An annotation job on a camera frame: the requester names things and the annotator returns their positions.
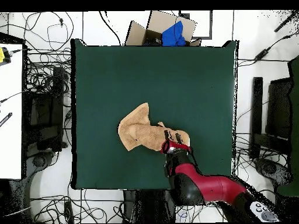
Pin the tan terry towel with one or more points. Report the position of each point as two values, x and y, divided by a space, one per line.
140 133

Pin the black flat strip tool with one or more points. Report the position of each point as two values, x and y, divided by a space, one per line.
5 119

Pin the dark green table cloth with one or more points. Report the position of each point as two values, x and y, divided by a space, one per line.
140 77

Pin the black upright bar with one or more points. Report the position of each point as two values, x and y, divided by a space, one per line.
256 112

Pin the blue cloth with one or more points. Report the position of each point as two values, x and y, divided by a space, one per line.
174 35

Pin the open cardboard box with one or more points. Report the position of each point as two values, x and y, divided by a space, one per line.
137 35

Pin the black panel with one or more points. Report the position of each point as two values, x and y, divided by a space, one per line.
279 109

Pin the green cloth covered stand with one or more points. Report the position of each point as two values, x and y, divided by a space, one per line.
294 121

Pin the black power adapter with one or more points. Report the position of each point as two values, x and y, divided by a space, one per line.
261 54

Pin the black power strip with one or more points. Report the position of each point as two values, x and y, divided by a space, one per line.
69 212

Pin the black equipment case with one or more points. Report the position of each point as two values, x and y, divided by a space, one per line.
44 109

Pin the black rod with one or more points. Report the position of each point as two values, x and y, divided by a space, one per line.
286 22

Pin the white side table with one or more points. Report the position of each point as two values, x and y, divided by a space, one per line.
10 112

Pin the yellow and black device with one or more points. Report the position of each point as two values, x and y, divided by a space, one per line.
2 55

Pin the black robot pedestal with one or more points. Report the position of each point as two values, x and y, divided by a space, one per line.
149 205

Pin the grey pedestal leg with foot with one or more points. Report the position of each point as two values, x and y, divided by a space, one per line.
271 169
38 163

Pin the dark square frame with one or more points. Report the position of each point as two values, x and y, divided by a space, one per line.
211 25

